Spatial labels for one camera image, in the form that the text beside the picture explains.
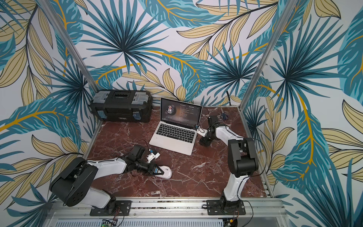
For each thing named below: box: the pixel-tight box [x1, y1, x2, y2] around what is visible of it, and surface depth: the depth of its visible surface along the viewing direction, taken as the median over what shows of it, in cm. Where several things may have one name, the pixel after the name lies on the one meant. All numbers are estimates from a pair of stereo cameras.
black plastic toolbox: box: [89, 89, 154, 123], surface depth 102 cm
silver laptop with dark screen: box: [148, 97, 203, 156], surface depth 102 cm
